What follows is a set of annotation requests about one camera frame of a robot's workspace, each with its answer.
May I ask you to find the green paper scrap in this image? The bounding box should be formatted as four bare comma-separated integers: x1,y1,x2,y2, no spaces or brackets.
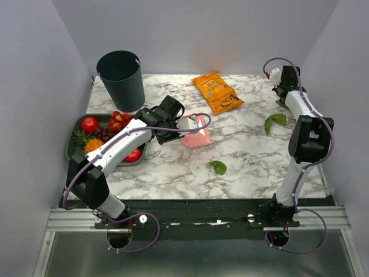
275,99,289,110
264,113,287,135
209,160,227,175

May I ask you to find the pink dustpan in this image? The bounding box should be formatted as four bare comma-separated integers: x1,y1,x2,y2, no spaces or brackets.
180,128,212,148

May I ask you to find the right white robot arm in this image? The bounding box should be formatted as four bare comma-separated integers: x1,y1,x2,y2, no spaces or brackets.
265,66,334,226

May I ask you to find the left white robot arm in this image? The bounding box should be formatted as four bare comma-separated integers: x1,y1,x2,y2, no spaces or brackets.
63,96,185,228

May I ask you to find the red apple front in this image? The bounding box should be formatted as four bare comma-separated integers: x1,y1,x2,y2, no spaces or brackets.
124,148,142,163

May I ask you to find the red apple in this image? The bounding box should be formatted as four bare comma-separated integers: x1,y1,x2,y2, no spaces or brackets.
81,117,99,134
124,148,142,163

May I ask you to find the red cherry bunch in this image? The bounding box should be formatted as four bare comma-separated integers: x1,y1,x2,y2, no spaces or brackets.
108,111,132,133

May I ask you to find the dark grape bunch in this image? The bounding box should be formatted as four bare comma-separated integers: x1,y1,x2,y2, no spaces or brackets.
95,127,115,143

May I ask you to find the orange chips bag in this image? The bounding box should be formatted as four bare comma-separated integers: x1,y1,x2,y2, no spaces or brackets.
192,71,244,115

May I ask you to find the red apple back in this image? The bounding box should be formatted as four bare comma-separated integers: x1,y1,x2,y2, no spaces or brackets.
81,117,99,134

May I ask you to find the dark grey waste bin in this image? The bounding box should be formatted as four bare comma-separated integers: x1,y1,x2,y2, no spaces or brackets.
96,50,145,113

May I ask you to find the grey fruit tray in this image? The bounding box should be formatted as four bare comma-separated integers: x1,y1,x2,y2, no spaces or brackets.
65,113,148,167

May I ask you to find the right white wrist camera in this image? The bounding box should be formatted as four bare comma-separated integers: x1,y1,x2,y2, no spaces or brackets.
269,67,282,86

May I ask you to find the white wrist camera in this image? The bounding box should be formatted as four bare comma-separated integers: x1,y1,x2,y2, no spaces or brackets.
269,67,282,86
176,117,199,134

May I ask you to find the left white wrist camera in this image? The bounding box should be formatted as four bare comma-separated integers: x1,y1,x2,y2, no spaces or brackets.
176,117,199,134

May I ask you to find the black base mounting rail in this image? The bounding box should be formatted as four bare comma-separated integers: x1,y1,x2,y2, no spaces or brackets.
59,198,303,242

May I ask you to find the aluminium frame rail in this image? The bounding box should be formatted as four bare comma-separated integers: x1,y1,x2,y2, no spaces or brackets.
46,206,351,233

